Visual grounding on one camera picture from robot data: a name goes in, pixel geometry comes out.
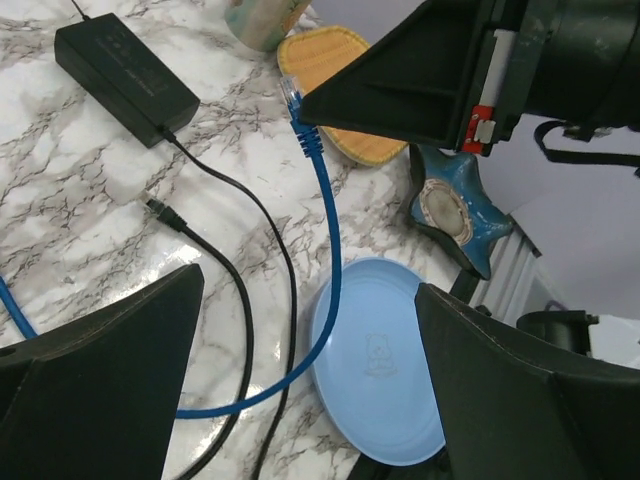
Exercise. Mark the black power adapter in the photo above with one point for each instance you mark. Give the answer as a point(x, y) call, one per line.
point(116, 68)

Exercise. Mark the blue plastic plate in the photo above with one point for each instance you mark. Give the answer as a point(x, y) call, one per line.
point(372, 375)

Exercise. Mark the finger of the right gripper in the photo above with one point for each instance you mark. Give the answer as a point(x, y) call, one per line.
point(422, 82)

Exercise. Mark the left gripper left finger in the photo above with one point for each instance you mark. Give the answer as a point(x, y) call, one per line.
point(96, 398)

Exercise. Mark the blue star-shaped dish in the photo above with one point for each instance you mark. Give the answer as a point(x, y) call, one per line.
point(448, 203)

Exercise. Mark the yellow woven mat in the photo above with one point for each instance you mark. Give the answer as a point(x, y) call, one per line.
point(312, 57)

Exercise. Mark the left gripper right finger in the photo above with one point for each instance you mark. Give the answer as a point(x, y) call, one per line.
point(513, 406)

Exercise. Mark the aluminium mounting rail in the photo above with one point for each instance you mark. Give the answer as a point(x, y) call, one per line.
point(511, 262)

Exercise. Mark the cream ceramic mug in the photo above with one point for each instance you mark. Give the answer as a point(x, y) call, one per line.
point(262, 25)

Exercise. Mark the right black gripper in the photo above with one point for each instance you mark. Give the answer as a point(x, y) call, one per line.
point(585, 61)

